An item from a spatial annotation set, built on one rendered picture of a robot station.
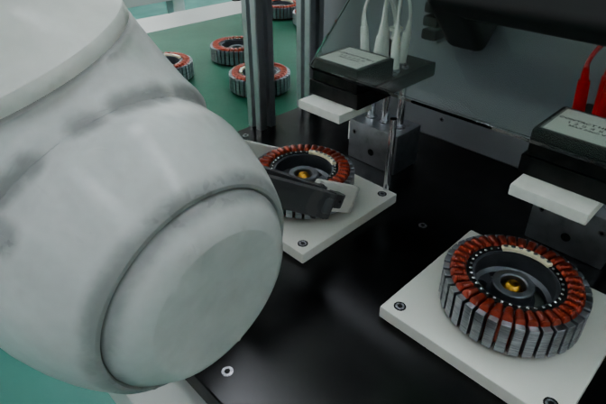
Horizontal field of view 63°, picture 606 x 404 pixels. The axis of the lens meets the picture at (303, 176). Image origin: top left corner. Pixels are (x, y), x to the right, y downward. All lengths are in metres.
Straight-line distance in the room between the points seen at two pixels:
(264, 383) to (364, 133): 0.35
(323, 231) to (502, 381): 0.21
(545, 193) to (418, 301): 0.13
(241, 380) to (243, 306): 0.23
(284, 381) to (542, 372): 0.19
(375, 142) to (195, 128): 0.48
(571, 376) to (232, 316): 0.31
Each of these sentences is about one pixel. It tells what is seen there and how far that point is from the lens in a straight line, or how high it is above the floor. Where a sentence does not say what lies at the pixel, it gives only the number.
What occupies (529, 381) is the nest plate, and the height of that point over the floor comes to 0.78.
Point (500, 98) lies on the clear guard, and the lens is 0.21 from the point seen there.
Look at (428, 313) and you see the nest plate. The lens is 0.44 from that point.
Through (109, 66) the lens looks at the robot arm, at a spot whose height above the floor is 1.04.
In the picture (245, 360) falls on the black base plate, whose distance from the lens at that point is 0.41.
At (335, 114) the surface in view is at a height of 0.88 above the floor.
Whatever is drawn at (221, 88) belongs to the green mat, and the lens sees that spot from 0.95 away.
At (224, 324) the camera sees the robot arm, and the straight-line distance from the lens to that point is 0.17.
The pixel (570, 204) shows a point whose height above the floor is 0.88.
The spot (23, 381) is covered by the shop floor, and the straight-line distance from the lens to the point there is 1.52.
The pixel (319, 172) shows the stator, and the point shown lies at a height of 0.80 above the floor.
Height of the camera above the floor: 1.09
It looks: 31 degrees down
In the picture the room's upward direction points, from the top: straight up
